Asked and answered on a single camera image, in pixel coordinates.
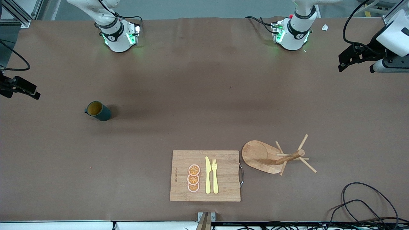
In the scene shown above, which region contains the dark green cup yellow inside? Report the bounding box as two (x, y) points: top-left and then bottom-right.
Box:
(84, 101), (112, 122)

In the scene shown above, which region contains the wooden mug rack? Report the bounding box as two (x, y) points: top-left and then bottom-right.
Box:
(241, 134), (317, 176)

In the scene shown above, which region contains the brown table cover sheet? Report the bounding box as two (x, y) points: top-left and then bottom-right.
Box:
(0, 16), (409, 222)

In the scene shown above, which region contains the yellow plastic fork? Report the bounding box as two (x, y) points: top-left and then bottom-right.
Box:
(212, 159), (219, 194)

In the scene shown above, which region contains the yellow plastic knife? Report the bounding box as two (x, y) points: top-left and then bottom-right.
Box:
(205, 156), (212, 194)

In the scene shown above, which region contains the aluminium frame profile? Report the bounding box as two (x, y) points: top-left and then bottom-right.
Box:
(0, 0), (43, 28)
(382, 0), (405, 24)

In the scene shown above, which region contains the black left arm base cable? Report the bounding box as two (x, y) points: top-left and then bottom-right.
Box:
(245, 15), (277, 34)

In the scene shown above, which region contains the black cable loop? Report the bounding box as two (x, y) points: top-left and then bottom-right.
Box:
(341, 182), (400, 226)
(326, 199), (384, 226)

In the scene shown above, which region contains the white table edge rail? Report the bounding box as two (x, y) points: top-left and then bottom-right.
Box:
(0, 220), (409, 230)

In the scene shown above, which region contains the wooden cutting board metal handle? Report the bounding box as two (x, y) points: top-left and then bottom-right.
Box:
(169, 150), (245, 202)

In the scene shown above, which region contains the metal mount bracket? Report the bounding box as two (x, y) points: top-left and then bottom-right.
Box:
(196, 212), (216, 230)

